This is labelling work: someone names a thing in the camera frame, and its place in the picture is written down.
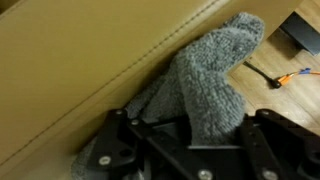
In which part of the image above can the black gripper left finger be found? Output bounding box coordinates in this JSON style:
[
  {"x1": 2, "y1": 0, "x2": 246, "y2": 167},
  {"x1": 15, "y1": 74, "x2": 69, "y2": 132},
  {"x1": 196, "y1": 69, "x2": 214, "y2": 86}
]
[{"x1": 87, "y1": 108, "x2": 208, "y2": 180}]

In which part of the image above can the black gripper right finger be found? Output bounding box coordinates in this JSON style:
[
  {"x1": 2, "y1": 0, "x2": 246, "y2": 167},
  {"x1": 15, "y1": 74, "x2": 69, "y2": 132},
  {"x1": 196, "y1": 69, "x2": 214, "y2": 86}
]
[{"x1": 238, "y1": 108, "x2": 320, "y2": 180}]

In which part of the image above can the grey terry cloth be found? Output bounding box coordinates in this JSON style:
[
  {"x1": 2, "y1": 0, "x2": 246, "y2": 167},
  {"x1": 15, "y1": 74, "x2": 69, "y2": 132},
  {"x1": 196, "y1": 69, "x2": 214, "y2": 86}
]
[{"x1": 70, "y1": 12, "x2": 266, "y2": 180}]

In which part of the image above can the brown cardboard box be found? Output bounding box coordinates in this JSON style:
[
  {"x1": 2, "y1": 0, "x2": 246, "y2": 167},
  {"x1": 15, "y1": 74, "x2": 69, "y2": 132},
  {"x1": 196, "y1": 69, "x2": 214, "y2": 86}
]
[{"x1": 0, "y1": 0, "x2": 304, "y2": 180}]

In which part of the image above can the black flat floor object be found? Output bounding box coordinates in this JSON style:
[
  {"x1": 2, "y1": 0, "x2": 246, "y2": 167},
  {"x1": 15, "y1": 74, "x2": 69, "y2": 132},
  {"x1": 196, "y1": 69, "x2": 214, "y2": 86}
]
[{"x1": 279, "y1": 11, "x2": 320, "y2": 57}]

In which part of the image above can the orange cable connector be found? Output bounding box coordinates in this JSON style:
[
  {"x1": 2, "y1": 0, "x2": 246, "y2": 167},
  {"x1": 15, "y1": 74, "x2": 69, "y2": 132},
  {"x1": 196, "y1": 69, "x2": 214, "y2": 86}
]
[{"x1": 275, "y1": 67, "x2": 320, "y2": 85}]

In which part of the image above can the black floor cable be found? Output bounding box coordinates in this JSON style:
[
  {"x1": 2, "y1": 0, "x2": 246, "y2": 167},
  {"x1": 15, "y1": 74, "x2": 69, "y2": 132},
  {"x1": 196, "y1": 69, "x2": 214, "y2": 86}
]
[{"x1": 242, "y1": 60, "x2": 283, "y2": 90}]

